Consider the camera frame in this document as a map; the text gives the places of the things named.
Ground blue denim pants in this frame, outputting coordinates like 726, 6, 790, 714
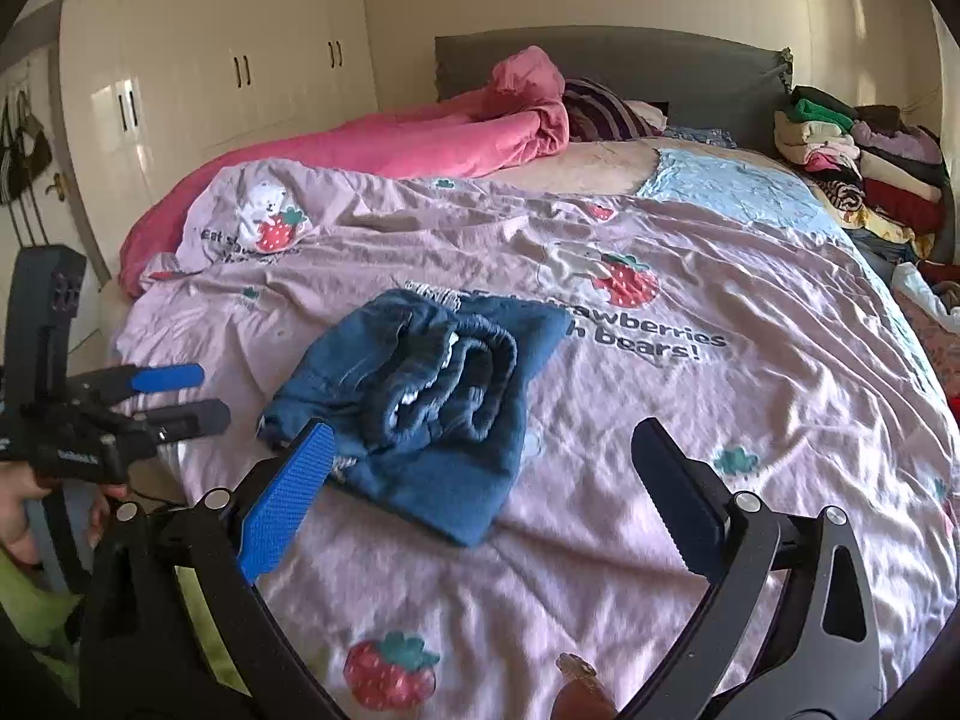
257, 288, 571, 548

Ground person's left hand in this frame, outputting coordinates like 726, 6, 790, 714
0, 460, 130, 569

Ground bags hanging on door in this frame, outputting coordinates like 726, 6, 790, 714
2, 88, 52, 249

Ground pink strawberry print duvet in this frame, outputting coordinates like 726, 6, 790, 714
112, 161, 958, 718

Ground cream built-in wardrobe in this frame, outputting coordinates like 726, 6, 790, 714
60, 0, 377, 275

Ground light blue patterned sheet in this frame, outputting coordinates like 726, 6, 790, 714
633, 148, 843, 238

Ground stack of folded clothes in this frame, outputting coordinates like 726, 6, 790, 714
773, 86, 950, 262

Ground pink fleece blanket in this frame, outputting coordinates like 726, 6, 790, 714
117, 46, 569, 299

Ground striped dark garment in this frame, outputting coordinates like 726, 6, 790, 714
563, 78, 667, 142

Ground grey upholstered headboard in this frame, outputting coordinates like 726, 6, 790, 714
434, 25, 793, 158

